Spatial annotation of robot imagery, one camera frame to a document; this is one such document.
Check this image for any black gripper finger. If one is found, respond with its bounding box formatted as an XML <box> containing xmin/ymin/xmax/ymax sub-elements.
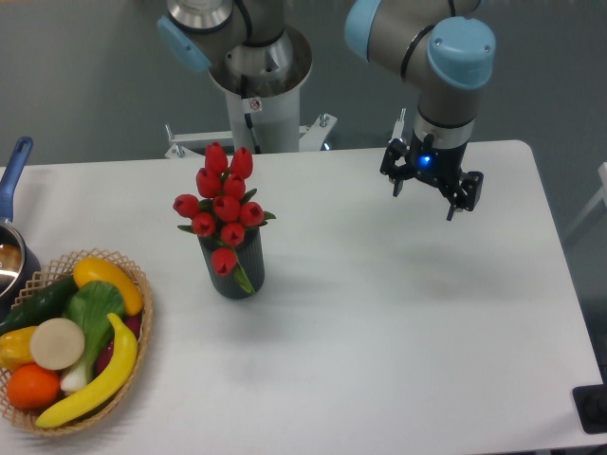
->
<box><xmin>437</xmin><ymin>172</ymin><xmax>484</xmax><ymax>221</ymax></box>
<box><xmin>379</xmin><ymin>138</ymin><xmax>414</xmax><ymax>197</ymax></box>

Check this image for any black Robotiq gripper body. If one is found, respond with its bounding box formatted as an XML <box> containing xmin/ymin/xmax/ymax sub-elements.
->
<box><xmin>398</xmin><ymin>133</ymin><xmax>468</xmax><ymax>191</ymax></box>

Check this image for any red tulip bouquet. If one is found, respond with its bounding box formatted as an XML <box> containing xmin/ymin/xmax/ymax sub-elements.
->
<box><xmin>172</xmin><ymin>140</ymin><xmax>278</xmax><ymax>295</ymax></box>

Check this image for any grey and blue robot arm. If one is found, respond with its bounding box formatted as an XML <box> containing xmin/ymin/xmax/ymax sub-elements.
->
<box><xmin>156</xmin><ymin>1</ymin><xmax>496</xmax><ymax>212</ymax></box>

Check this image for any dark grey ribbed vase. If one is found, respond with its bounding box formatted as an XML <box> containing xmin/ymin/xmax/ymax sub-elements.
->
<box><xmin>198</xmin><ymin>228</ymin><xmax>265</xmax><ymax>300</ymax></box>

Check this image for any black device at table edge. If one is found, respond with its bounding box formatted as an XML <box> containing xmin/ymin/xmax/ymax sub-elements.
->
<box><xmin>572</xmin><ymin>384</ymin><xmax>606</xmax><ymax>434</ymax></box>

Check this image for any purple eggplant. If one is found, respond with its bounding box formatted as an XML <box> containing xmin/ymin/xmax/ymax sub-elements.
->
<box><xmin>95</xmin><ymin>316</ymin><xmax>141</xmax><ymax>376</ymax></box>

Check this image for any yellow squash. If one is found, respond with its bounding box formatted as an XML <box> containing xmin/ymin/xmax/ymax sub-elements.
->
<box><xmin>72</xmin><ymin>257</ymin><xmax>143</xmax><ymax>317</ymax></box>

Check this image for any green bok choy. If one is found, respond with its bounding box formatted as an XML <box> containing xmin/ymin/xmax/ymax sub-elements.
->
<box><xmin>61</xmin><ymin>282</ymin><xmax>125</xmax><ymax>395</ymax></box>

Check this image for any woven wicker basket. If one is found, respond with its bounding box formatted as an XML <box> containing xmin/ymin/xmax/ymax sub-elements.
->
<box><xmin>1</xmin><ymin>248</ymin><xmax>153</xmax><ymax>436</ymax></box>

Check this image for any yellow banana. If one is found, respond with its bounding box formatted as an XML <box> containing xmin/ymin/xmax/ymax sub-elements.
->
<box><xmin>35</xmin><ymin>313</ymin><xmax>138</xmax><ymax>429</ymax></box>

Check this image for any green cucumber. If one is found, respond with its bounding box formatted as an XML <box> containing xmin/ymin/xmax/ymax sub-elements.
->
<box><xmin>1</xmin><ymin>276</ymin><xmax>78</xmax><ymax>335</ymax></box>

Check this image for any beige round disc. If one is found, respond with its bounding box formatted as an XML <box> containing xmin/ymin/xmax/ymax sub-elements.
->
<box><xmin>29</xmin><ymin>318</ymin><xmax>84</xmax><ymax>371</ymax></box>

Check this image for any yellow bell pepper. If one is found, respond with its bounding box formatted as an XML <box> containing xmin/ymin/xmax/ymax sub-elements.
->
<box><xmin>1</xmin><ymin>326</ymin><xmax>37</xmax><ymax>372</ymax></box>

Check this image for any orange fruit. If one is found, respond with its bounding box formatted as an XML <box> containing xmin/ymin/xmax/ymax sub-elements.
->
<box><xmin>7</xmin><ymin>364</ymin><xmax>60</xmax><ymax>410</ymax></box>

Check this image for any white frame at right edge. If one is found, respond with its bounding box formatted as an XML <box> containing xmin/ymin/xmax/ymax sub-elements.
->
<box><xmin>562</xmin><ymin>162</ymin><xmax>606</xmax><ymax>249</ymax></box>

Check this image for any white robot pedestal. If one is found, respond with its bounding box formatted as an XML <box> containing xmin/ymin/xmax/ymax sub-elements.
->
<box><xmin>165</xmin><ymin>25</ymin><xmax>338</xmax><ymax>158</ymax></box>

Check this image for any blue handled saucepan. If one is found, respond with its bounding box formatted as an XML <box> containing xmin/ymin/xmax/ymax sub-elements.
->
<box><xmin>1</xmin><ymin>136</ymin><xmax>40</xmax><ymax>319</ymax></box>

